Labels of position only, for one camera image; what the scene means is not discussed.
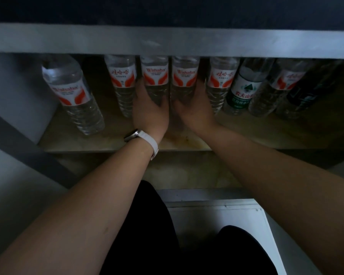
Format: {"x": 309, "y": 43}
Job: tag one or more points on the person's right thumb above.
{"x": 178, "y": 105}

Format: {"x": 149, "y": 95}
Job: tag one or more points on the person's black trousers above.
{"x": 149, "y": 240}

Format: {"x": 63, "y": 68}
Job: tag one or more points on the person's left hand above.
{"x": 149, "y": 117}

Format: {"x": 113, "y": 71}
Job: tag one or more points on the stained yellowish shelf board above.
{"x": 289, "y": 131}

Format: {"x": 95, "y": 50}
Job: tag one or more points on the grey metal shelf board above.
{"x": 172, "y": 40}

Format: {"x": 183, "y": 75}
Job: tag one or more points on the green label water bottle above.
{"x": 243, "y": 88}

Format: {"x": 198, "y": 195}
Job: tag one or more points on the dark label water bottle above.
{"x": 304, "y": 97}

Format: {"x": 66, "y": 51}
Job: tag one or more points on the person's right hand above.
{"x": 196, "y": 114}

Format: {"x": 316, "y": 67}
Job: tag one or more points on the white step platform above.
{"x": 212, "y": 217}

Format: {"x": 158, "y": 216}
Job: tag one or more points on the clear red label water bottle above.
{"x": 154, "y": 73}
{"x": 185, "y": 73}

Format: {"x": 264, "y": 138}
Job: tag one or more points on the person's left forearm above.
{"x": 83, "y": 214}

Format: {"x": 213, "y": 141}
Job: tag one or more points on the person's left thumb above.
{"x": 163, "y": 105}

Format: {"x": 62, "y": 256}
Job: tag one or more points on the white smartwatch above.
{"x": 149, "y": 140}

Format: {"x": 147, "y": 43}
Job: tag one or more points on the person's right forearm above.
{"x": 281, "y": 191}

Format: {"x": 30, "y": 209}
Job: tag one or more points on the dark grey diagonal frame bar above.
{"x": 25, "y": 146}

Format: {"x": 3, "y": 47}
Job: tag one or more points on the row of red print bottles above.
{"x": 71, "y": 91}

